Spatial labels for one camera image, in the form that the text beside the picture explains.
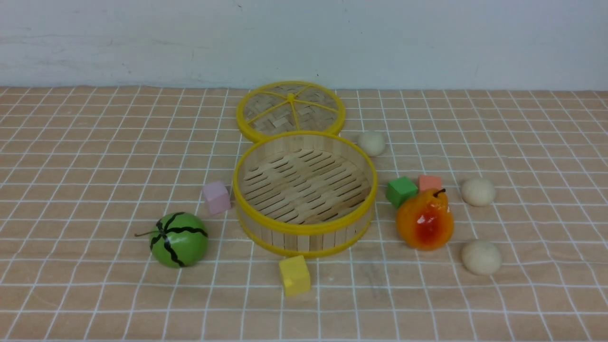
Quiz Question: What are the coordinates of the salmon cube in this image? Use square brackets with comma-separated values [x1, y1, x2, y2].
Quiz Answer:
[418, 174, 443, 192]

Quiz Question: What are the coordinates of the white bun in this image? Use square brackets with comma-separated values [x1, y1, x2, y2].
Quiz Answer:
[461, 240, 502, 276]
[461, 178, 496, 207]
[357, 131, 386, 157]

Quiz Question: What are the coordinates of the pink cube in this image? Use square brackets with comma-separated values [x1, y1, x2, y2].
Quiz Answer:
[202, 181, 232, 215]

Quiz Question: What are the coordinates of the checked orange tablecloth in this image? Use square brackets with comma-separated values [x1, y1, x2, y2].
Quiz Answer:
[0, 87, 608, 342]

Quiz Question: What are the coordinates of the green toy watermelon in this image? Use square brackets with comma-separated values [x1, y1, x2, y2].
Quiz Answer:
[134, 212, 209, 268]

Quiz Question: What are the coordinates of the green cube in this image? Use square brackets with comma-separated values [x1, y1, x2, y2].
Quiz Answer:
[386, 177, 418, 209]

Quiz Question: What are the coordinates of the orange toy pear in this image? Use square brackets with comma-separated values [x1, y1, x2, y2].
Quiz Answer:
[396, 189, 455, 251]

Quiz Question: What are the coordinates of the yellow cube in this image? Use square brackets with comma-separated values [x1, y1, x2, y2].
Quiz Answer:
[278, 255, 311, 296]

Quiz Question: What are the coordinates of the bamboo steamer tray yellow rim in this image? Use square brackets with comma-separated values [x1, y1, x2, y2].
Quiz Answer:
[233, 131, 378, 258]

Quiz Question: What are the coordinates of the woven bamboo steamer lid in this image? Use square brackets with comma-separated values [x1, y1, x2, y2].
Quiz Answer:
[235, 81, 346, 143]

